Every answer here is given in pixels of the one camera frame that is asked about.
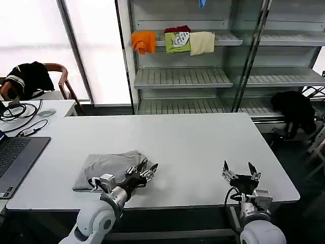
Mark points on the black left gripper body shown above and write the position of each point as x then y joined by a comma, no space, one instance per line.
132,183

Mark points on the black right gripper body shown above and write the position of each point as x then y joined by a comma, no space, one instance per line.
243,183

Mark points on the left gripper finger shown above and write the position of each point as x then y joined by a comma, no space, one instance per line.
150,174
137,169

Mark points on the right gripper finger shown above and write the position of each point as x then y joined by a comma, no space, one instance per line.
255,174
228,173

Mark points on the grey printed t-shirt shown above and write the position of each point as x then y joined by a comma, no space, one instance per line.
106,165

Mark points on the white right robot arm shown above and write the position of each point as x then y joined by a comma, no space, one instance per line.
261,228

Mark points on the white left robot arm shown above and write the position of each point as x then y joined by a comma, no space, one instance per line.
96,218

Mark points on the plain black garment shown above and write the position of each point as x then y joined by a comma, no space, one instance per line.
294,108

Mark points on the grey shelf rack with clothes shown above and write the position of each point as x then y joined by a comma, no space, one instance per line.
182,76

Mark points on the grey computer mouse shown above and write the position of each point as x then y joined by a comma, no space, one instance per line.
47,113

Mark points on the brown wooden chair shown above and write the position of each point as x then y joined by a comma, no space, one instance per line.
64,84

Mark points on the dark grey laptop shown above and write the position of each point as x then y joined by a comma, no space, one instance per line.
17,160

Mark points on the black garment with white stripes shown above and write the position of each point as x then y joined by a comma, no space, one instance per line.
29,78

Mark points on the grey window frame post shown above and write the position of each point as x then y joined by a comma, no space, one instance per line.
76,56

